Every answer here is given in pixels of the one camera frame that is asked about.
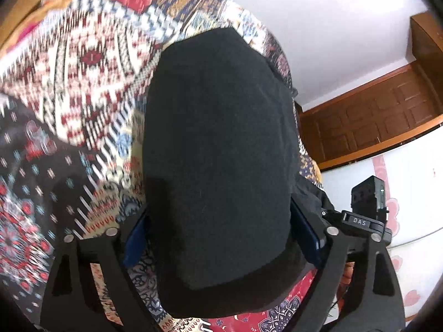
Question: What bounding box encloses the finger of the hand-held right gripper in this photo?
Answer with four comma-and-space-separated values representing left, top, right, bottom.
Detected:
320, 207, 344, 225

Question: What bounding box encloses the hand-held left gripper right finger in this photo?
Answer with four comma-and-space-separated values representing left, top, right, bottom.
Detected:
290, 199, 406, 332

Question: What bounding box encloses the black zip hoodie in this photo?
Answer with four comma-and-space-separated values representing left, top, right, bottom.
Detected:
141, 27, 334, 319

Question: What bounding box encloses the white pink floral sheet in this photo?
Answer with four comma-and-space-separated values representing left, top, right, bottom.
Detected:
320, 134, 443, 320

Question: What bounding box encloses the brown wooden door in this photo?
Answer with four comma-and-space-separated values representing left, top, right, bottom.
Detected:
298, 63, 443, 171

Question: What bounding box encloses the wooden cabinet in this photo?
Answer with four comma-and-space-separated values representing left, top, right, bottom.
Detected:
410, 11, 443, 81

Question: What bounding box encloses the patchwork patterned blanket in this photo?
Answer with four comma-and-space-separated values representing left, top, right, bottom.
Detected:
0, 0, 347, 332

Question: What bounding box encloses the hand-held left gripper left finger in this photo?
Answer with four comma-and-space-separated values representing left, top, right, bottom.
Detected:
40, 208, 164, 332

